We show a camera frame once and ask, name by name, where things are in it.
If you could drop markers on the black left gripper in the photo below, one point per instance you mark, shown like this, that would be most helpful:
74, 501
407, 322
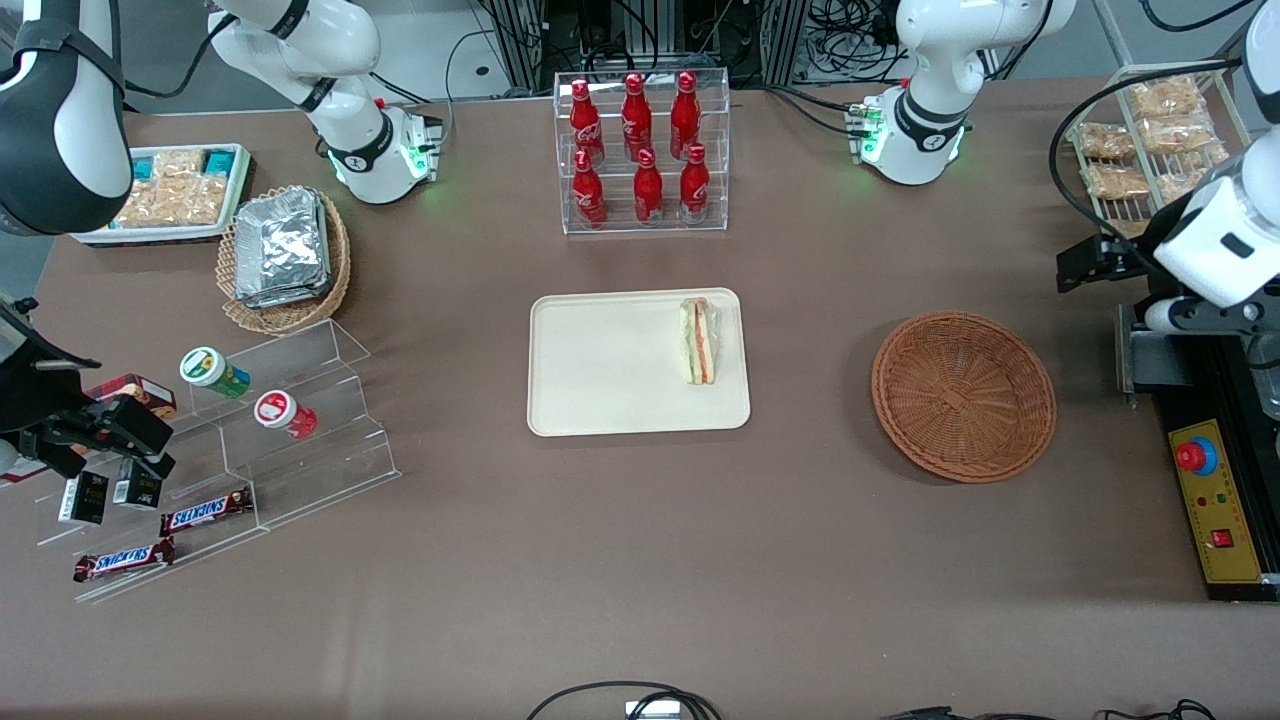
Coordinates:
1136, 248

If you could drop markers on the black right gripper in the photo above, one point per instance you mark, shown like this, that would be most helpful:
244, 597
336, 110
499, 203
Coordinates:
30, 390

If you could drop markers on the triangle sandwich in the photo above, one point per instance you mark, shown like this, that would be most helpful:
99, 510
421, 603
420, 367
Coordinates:
700, 340

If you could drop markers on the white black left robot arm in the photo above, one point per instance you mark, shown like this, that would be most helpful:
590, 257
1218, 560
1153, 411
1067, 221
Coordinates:
930, 40

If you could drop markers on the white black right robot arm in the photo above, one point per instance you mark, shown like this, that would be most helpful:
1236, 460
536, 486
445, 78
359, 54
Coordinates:
340, 40

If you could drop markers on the brown round wicker basket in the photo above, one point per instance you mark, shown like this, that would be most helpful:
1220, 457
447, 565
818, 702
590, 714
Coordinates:
960, 400

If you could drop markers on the white rectangular tray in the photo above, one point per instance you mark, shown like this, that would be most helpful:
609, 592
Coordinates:
90, 238

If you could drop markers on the light tan wicker basket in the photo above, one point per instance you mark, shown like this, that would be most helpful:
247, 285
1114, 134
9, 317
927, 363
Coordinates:
335, 260

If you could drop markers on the beige plastic tray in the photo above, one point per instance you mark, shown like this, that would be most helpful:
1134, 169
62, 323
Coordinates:
610, 370

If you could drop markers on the small black box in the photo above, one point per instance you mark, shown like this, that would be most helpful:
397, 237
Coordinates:
83, 497
137, 487

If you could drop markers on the red brown snack box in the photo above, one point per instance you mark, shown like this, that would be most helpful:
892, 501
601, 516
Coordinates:
140, 392

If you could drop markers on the Snickers chocolate bar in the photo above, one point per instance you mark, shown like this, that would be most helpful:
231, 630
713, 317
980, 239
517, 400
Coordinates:
122, 561
205, 512

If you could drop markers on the green capped gum bottle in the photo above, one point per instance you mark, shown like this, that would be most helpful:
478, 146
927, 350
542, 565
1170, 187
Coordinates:
210, 370

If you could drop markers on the black machine with yellow panel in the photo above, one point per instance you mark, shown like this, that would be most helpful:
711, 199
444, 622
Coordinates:
1210, 400

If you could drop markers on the red capped gum bottle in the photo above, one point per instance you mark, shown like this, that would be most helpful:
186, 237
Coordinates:
280, 412

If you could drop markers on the steel pan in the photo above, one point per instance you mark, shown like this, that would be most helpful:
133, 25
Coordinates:
1265, 380

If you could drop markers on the red emergency stop button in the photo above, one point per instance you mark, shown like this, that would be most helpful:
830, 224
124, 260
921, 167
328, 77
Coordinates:
1195, 456

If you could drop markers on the clear acrylic stepped stand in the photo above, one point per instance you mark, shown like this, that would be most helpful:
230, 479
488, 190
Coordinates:
320, 450

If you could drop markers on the silver foil pack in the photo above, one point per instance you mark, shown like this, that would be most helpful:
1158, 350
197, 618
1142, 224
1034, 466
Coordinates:
285, 245
290, 299

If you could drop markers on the beige cracker packet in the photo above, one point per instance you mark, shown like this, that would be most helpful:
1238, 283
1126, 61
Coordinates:
150, 205
205, 197
180, 162

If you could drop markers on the teal snack packet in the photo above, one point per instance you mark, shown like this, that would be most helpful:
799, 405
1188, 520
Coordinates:
145, 168
218, 160

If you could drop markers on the clear acrylic bottle rack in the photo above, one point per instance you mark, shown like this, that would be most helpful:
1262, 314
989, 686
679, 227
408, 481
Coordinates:
720, 150

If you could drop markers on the red cola bottle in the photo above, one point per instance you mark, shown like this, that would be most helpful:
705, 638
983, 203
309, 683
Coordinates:
648, 192
588, 195
636, 120
587, 125
685, 118
694, 188

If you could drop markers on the brown table cover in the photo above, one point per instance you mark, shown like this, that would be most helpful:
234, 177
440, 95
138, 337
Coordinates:
600, 560

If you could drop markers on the aluminium frame rack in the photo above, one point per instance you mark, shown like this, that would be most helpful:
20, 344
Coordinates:
640, 30

